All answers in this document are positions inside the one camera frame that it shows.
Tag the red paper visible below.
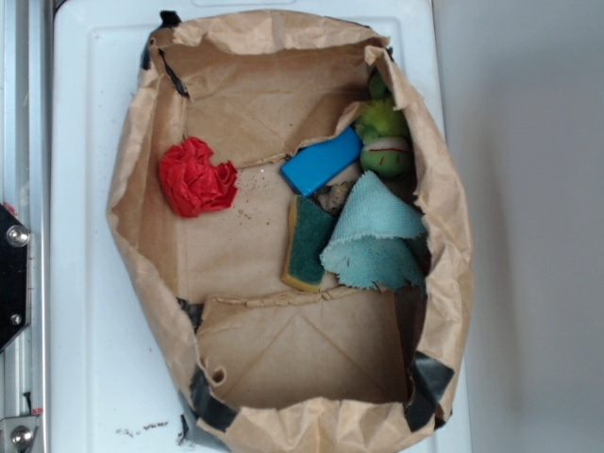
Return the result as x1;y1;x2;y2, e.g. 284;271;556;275
159;137;238;218

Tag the green yellow sponge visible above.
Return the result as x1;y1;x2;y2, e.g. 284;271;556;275
281;195;337;293

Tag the brown paper bag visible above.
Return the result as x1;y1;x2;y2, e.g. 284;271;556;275
108;9;473;452

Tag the blue plastic block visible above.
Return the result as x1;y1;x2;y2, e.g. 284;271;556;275
279;126;362;197

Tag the light blue cloth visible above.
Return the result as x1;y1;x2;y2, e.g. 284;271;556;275
320;171;427;292

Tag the green plush toy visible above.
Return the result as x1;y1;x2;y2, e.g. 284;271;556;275
354;72;413;179

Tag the black metal bracket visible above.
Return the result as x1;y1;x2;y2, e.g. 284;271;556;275
0;204;31;353

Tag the aluminium frame rail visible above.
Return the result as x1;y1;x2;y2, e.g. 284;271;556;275
1;1;54;452

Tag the silver corner bracket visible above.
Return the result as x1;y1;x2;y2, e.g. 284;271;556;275
0;415;40;453

